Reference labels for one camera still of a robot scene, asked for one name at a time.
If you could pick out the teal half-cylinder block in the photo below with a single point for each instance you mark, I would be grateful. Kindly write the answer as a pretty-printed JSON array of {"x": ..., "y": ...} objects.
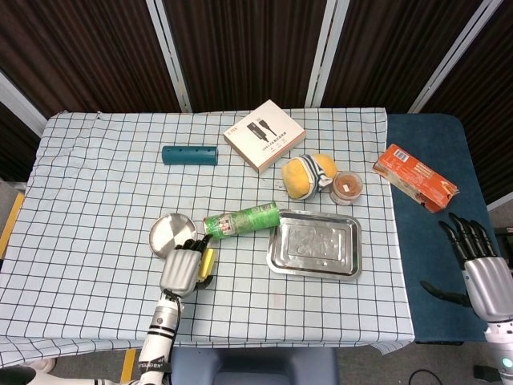
[{"x": 188, "y": 156}]

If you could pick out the yellow cube block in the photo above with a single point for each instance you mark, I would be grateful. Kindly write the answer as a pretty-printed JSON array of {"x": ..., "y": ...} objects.
[{"x": 207, "y": 262}]

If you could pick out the rectangular steel tray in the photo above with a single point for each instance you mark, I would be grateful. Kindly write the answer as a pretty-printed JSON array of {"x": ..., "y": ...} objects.
[{"x": 316, "y": 246}]

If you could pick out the black floor equipment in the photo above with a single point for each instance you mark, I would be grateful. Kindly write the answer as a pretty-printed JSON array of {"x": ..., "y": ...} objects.
[{"x": 505, "y": 236}]

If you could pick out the white table foot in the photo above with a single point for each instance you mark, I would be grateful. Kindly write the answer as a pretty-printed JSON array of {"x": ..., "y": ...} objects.
[{"x": 42, "y": 364}]

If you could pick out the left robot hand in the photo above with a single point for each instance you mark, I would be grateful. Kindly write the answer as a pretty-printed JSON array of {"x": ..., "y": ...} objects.
[{"x": 182, "y": 272}]

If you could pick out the checkered tablecloth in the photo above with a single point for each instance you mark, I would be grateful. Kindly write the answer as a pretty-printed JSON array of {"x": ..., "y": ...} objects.
[{"x": 80, "y": 240}]

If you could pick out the green chip can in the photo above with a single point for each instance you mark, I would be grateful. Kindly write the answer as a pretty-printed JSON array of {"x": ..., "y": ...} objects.
[{"x": 240, "y": 220}]

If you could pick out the round metal plate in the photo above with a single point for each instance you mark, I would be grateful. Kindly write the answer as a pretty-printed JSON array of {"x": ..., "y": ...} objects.
[{"x": 170, "y": 232}]

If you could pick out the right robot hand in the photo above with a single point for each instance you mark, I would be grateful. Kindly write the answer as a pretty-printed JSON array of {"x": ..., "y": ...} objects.
[{"x": 491, "y": 286}]

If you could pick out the orange carton box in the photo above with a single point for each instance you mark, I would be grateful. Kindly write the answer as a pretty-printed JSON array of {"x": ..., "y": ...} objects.
[{"x": 417, "y": 176}]

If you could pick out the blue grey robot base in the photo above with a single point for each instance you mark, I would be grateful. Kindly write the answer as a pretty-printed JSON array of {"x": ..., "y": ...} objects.
[{"x": 252, "y": 367}]

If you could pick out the yellow plush toy striped cloth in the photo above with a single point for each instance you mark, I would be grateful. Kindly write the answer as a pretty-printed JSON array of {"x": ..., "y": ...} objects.
[{"x": 296, "y": 176}]

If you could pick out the small clear snack jar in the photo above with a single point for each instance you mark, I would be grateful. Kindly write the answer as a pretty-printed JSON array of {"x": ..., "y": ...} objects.
[{"x": 347, "y": 187}]

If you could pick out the black floor adapter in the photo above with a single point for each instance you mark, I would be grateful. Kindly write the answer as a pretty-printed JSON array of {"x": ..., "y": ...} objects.
[{"x": 485, "y": 372}]

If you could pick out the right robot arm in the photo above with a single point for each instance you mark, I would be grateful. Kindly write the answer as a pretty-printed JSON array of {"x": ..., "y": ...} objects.
[{"x": 501, "y": 349}]

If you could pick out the dark folding partition screen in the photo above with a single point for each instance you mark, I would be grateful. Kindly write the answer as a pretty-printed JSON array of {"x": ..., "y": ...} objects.
[{"x": 248, "y": 48}]

